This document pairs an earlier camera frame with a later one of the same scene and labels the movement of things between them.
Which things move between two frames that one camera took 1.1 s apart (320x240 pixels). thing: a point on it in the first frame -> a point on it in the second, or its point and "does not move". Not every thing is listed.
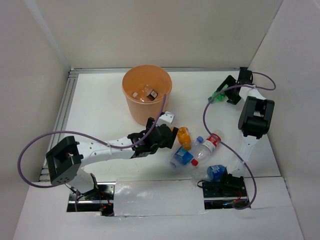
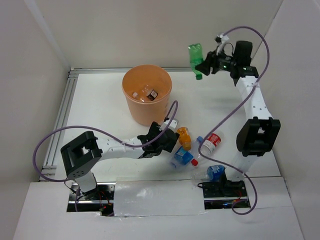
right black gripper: (230, 81) -> (204, 67)
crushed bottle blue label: (181, 157) does not move
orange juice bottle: (184, 137) does not move
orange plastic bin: (144, 87) does not move
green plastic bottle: (219, 96) -> (195, 51)
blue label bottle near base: (214, 172) does not move
